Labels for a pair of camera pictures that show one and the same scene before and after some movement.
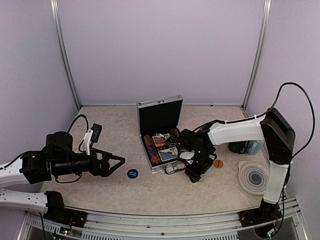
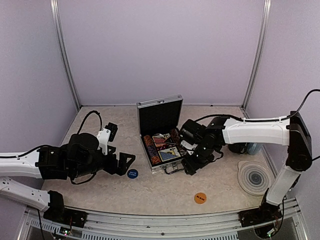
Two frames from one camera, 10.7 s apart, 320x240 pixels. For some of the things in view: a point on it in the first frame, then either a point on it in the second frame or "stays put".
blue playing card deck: (168, 154) stays put
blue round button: (132, 173) stays put
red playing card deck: (159, 140) stays put
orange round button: (218, 163) -> (200, 198)
